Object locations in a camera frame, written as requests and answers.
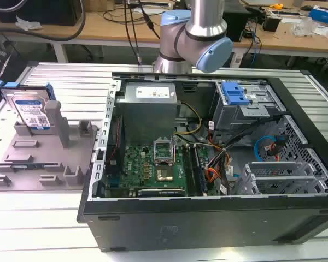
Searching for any silver disk bay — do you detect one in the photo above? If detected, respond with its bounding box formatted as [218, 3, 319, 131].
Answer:
[236, 160, 328, 196]

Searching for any hard disk in blue carrier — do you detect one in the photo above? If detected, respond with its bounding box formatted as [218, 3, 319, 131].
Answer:
[0, 80, 57, 131]

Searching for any metal socket cover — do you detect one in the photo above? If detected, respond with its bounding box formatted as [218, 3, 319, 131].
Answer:
[152, 139, 177, 166]

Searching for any grey power supply unit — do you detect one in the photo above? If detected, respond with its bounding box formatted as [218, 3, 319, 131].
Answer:
[115, 82, 179, 140]

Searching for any green motherboard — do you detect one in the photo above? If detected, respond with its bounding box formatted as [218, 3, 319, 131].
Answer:
[105, 141, 208, 198]

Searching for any CPU socket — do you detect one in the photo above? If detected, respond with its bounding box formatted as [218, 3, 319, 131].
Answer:
[155, 166, 175, 183]

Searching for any black RAM slot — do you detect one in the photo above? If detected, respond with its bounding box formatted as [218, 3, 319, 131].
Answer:
[182, 144, 197, 196]
[191, 144, 206, 196]

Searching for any black expansion slot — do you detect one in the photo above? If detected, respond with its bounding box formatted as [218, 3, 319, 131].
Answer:
[138, 189, 186, 197]

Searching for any blue drive latch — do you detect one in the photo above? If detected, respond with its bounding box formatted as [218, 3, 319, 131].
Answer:
[221, 81, 253, 105]

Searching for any silver optical drive cage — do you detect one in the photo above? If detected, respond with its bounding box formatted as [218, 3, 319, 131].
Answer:
[212, 81, 286, 129]

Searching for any black open PC case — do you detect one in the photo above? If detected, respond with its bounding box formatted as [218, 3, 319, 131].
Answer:
[76, 71, 328, 253]

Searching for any grey parts rack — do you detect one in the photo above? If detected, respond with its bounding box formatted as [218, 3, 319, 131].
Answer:
[0, 100, 102, 192]

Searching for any black computer tower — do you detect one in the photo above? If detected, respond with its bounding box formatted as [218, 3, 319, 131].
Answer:
[223, 0, 249, 43]

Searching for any wooden desk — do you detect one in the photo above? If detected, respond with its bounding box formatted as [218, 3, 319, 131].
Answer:
[229, 5, 328, 58]
[0, 9, 165, 64]

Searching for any small black box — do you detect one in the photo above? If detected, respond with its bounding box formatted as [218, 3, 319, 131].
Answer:
[262, 13, 280, 32]

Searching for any clear plastic bag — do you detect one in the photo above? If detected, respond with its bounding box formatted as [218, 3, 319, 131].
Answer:
[292, 17, 319, 37]

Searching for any black equipment box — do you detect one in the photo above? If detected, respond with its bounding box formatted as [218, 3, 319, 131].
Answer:
[0, 0, 79, 27]

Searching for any blue white box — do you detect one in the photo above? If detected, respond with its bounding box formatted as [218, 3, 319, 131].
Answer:
[309, 5, 328, 27]

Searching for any yellow black power wire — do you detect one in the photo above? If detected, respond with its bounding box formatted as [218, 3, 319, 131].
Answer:
[172, 100, 203, 136]

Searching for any black power wire bundle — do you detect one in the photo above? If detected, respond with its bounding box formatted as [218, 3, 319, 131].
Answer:
[204, 114, 284, 196]

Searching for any blue SATA wire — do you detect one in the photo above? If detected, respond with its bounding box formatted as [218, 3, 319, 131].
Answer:
[254, 135, 288, 162]

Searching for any black hanging cable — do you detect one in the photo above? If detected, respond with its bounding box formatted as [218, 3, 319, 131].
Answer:
[124, 0, 143, 66]

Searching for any blue hanging cable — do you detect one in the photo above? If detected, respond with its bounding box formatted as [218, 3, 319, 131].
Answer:
[245, 16, 263, 66]

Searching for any thick grey cable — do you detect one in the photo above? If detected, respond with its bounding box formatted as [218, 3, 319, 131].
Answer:
[0, 0, 87, 42]

